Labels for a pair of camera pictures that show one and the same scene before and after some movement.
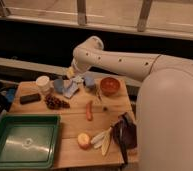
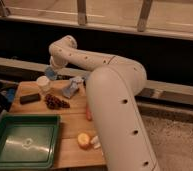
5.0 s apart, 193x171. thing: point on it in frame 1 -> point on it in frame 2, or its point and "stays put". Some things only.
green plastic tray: [24, 142] stays put
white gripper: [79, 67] -> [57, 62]
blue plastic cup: [58, 85] -> [50, 73]
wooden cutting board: [86, 113] stays put
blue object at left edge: [10, 95] stays put
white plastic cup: [44, 85] stays put
